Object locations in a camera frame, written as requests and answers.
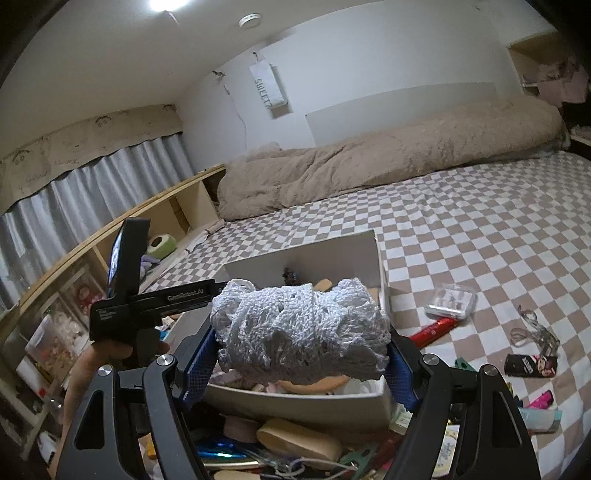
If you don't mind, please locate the checkered bed sheet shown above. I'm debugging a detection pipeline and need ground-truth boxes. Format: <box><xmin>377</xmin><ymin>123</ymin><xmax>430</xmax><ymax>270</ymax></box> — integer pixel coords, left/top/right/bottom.
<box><xmin>139</xmin><ymin>152</ymin><xmax>591</xmax><ymax>480</ymax></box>

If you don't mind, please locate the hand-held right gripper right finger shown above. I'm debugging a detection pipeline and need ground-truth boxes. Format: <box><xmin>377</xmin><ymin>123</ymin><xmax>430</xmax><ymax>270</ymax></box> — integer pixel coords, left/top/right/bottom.
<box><xmin>385</xmin><ymin>330</ymin><xmax>541</xmax><ymax>480</ymax></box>

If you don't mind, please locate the white wall cable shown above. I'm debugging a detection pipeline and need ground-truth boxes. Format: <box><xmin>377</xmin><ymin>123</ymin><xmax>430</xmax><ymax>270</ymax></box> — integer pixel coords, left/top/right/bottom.
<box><xmin>223</xmin><ymin>82</ymin><xmax>250</xmax><ymax>153</ymax></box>

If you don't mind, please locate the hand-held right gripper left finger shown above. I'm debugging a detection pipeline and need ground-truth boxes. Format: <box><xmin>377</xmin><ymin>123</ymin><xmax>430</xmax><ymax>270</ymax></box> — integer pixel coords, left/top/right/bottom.
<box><xmin>58</xmin><ymin>323</ymin><xmax>220</xmax><ymax>480</ymax></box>

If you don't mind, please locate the black card pack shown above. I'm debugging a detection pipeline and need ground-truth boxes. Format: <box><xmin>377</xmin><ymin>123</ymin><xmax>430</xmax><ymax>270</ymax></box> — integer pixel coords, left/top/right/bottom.
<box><xmin>503</xmin><ymin>353</ymin><xmax>559</xmax><ymax>380</ymax></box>

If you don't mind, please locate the red shiny pack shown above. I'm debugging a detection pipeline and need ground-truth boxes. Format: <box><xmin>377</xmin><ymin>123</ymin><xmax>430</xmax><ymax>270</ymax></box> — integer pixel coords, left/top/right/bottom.
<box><xmin>409</xmin><ymin>316</ymin><xmax>460</xmax><ymax>349</ymax></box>

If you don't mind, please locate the blue shiny wrapper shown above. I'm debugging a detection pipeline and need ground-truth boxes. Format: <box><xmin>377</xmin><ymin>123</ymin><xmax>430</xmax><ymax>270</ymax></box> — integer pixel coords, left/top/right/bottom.
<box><xmin>198</xmin><ymin>438</ymin><xmax>250</xmax><ymax>460</ymax></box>

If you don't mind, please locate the grey wall panel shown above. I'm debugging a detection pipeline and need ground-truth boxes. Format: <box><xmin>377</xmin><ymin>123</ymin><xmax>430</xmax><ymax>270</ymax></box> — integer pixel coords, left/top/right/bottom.
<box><xmin>305</xmin><ymin>82</ymin><xmax>497</xmax><ymax>149</ymax></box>

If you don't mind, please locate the wooden bedside shelf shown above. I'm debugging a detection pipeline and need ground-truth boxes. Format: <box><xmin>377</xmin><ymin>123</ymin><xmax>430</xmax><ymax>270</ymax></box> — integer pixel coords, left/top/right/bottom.
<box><xmin>0</xmin><ymin>165</ymin><xmax>227</xmax><ymax>462</ymax></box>

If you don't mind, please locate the grey curtain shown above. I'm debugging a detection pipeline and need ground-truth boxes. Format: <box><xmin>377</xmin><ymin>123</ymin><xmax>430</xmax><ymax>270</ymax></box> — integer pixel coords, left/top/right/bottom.
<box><xmin>0</xmin><ymin>134</ymin><xmax>195</xmax><ymax>296</ymax></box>

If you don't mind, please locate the beige glasses case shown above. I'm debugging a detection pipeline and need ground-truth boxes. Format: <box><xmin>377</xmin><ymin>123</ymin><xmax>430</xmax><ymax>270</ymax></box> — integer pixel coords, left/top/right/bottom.
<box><xmin>256</xmin><ymin>418</ymin><xmax>343</xmax><ymax>462</ymax></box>

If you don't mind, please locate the open closet shelf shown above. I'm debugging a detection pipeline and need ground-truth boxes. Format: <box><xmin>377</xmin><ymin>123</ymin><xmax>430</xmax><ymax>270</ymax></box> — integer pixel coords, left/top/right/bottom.
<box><xmin>508</xmin><ymin>30</ymin><xmax>591</xmax><ymax>153</ymax></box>

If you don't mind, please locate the beige printed valance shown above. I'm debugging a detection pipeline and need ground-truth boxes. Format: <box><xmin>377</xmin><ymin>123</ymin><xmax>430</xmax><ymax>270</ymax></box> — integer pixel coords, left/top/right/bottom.
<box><xmin>0</xmin><ymin>105</ymin><xmax>183</xmax><ymax>215</ymax></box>

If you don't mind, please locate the white crochet cloth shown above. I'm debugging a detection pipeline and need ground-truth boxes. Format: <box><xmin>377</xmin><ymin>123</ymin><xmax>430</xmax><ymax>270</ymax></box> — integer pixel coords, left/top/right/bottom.
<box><xmin>210</xmin><ymin>277</ymin><xmax>392</xmax><ymax>386</ymax></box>

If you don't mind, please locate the pink clothes pile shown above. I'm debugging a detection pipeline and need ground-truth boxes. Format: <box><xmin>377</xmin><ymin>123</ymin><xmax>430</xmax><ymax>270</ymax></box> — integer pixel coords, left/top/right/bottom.
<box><xmin>524</xmin><ymin>55</ymin><xmax>591</xmax><ymax>104</ymax></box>

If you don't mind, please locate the red dressed doll display box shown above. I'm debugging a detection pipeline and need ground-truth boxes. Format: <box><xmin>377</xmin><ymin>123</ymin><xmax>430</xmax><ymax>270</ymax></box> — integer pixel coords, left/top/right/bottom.
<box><xmin>60</xmin><ymin>265</ymin><xmax>107</xmax><ymax>319</ymax></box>

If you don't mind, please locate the person's left hand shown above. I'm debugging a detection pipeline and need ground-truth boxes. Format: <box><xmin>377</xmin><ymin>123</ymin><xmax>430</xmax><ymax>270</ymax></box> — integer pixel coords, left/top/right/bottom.
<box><xmin>68</xmin><ymin>340</ymin><xmax>171</xmax><ymax>400</ymax></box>

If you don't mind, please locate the clear plastic case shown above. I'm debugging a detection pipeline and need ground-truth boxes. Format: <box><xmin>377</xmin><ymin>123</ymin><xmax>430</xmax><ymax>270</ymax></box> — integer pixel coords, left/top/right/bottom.
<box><xmin>424</xmin><ymin>284</ymin><xmax>478</xmax><ymax>320</ymax></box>

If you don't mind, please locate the person's left forearm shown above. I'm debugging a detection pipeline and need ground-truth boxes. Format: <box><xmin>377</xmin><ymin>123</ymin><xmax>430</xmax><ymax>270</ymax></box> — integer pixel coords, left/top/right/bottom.
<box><xmin>48</xmin><ymin>383</ymin><xmax>95</xmax><ymax>478</ymax></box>

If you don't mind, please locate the beige quilt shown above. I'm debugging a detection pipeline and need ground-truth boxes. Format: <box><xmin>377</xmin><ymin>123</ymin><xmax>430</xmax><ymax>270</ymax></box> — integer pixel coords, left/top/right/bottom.
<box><xmin>217</xmin><ymin>97</ymin><xmax>566</xmax><ymax>221</ymax></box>

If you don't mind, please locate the white hanging paper bag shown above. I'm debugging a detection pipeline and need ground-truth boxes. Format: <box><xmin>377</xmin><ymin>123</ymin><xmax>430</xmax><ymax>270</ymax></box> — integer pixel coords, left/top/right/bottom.
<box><xmin>249</xmin><ymin>60</ymin><xmax>289</xmax><ymax>120</ymax></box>

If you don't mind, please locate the white dressed doll display box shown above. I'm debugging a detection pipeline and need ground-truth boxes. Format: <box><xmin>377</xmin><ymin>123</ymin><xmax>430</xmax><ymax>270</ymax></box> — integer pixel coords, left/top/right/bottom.
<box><xmin>44</xmin><ymin>305</ymin><xmax>90</xmax><ymax>352</ymax></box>

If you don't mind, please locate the green tape roll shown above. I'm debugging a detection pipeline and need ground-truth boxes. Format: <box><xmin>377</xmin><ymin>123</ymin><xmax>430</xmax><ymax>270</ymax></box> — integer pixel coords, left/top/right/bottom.
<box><xmin>147</xmin><ymin>233</ymin><xmax>178</xmax><ymax>259</ymax></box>

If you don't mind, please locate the white storage box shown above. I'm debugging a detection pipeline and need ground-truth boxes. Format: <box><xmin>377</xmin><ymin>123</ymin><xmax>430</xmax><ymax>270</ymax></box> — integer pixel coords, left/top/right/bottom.
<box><xmin>175</xmin><ymin>229</ymin><xmax>393</xmax><ymax>435</ymax></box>

